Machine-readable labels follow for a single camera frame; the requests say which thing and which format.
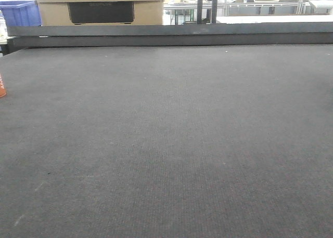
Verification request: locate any white background table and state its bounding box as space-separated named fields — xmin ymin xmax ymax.
xmin=216 ymin=15 xmax=333 ymax=24

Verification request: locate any lower cardboard box black window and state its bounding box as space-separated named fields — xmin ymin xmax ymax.
xmin=38 ymin=2 xmax=163 ymax=26

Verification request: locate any black vertical post pair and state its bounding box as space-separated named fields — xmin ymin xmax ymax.
xmin=196 ymin=0 xmax=219 ymax=25

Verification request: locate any dark grey foam board stack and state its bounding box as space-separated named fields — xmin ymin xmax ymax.
xmin=7 ymin=22 xmax=332 ymax=48

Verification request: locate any blue plastic crate background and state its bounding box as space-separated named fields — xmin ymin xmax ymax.
xmin=1 ymin=0 xmax=42 ymax=27

